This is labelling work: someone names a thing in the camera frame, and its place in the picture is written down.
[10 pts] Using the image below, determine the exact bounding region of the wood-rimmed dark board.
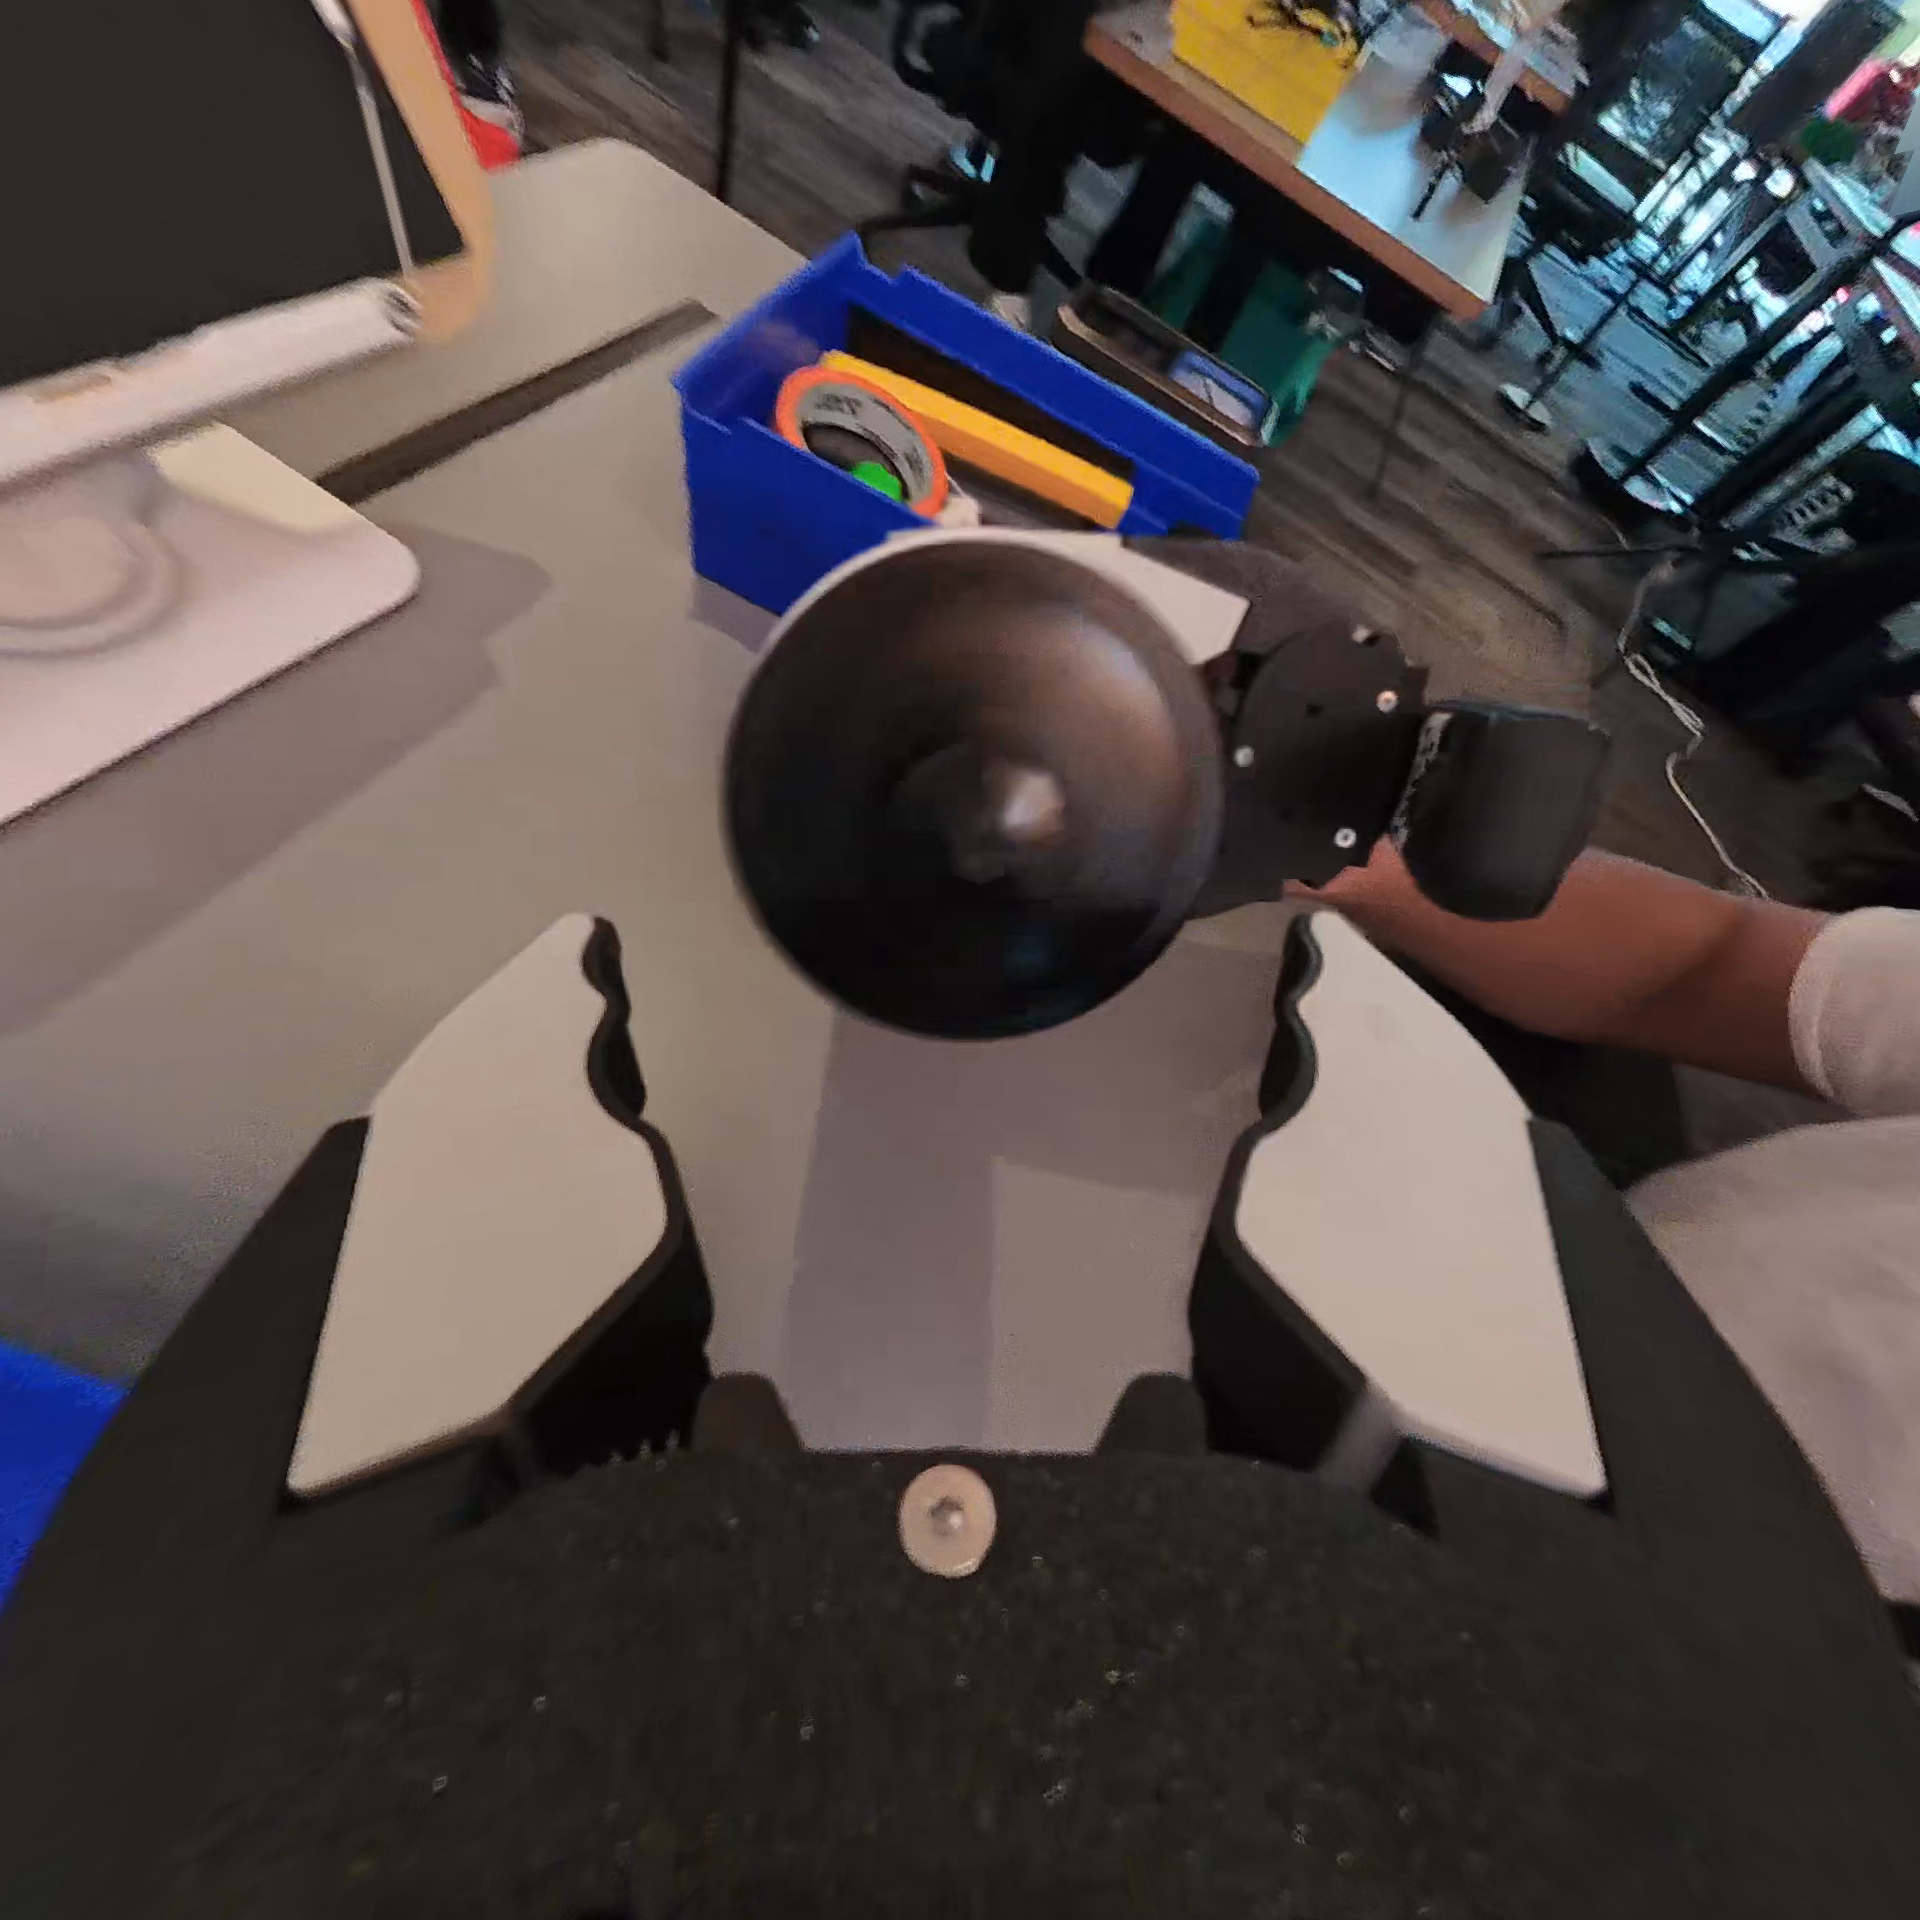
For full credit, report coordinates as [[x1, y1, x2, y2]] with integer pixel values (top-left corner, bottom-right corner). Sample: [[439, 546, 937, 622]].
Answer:
[[0, 0, 500, 397]]

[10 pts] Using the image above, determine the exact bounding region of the person's right forearm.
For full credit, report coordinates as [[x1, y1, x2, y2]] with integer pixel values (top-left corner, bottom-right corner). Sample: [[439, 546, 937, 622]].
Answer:
[[1319, 847, 1844, 1094]]

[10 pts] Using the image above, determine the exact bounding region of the yellow box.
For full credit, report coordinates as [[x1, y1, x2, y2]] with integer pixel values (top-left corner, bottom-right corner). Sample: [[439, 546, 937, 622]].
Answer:
[[1170, 0, 1369, 148]]

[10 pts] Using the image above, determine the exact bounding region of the black rubber suction cup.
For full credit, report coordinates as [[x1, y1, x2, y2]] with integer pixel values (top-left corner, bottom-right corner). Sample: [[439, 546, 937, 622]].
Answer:
[[721, 537, 1229, 1042]]

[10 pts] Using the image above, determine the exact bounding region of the yellow square bar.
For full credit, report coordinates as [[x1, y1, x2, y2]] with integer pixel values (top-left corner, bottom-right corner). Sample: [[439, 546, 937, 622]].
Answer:
[[817, 348, 1138, 532]]

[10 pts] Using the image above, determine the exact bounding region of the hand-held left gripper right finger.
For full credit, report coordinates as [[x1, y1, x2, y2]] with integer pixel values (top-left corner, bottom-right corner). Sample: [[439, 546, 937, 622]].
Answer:
[[1187, 909, 1609, 1502]]

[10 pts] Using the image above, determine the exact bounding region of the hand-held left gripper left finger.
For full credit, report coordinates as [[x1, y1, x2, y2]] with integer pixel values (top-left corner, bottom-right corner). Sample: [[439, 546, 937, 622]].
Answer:
[[282, 913, 716, 1500]]

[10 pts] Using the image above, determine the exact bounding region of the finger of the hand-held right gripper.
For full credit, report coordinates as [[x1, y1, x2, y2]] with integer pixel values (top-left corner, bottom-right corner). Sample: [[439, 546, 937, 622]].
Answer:
[[884, 525, 1250, 666]]

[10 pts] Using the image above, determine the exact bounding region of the orange tape roll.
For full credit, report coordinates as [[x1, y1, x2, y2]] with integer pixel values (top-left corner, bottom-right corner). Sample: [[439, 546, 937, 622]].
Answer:
[[773, 363, 953, 525]]

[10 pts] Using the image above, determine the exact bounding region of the black square bar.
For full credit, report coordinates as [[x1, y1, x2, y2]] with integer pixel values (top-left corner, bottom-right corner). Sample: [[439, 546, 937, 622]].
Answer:
[[843, 305, 1134, 486]]

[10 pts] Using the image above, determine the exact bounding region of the white desk stand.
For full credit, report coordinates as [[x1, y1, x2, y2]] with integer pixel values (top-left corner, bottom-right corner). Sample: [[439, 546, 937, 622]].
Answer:
[[0, 277, 426, 831]]

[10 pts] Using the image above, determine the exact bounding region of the wooden work table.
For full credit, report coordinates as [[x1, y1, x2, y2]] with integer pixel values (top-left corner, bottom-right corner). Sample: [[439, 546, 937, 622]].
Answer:
[[1081, 0, 1577, 324]]

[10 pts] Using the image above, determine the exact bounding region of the dark tray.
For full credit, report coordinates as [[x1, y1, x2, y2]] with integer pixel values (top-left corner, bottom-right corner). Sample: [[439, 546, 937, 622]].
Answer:
[[1054, 283, 1280, 449]]

